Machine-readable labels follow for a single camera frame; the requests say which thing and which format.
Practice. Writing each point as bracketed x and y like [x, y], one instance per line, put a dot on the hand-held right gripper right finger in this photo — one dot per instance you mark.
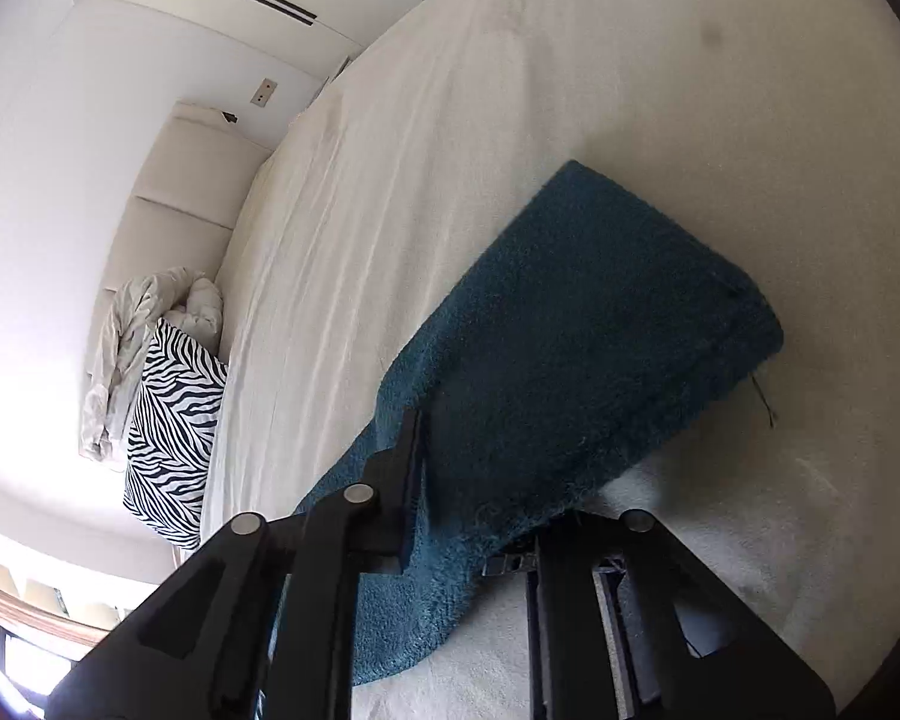
[562, 615]

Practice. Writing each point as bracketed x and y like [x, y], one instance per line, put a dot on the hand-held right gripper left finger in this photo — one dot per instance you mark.
[394, 487]

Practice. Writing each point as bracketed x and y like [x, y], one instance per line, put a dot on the teal knit sweater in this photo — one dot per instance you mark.
[585, 315]

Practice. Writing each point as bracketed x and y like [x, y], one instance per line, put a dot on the zebra print pillow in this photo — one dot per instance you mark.
[172, 435]

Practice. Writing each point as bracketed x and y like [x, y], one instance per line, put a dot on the white crumpled duvet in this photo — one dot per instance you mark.
[131, 330]

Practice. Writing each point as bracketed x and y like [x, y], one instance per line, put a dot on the beige curtain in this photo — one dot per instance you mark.
[45, 611]

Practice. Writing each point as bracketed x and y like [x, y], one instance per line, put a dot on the beige padded headboard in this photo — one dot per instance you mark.
[187, 180]

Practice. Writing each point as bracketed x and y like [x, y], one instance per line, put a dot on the bed with beige sheet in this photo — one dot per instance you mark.
[495, 127]

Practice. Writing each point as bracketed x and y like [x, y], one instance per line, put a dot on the black framed window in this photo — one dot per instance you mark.
[26, 656]

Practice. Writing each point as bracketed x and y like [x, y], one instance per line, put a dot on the wall switch plate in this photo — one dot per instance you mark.
[263, 91]

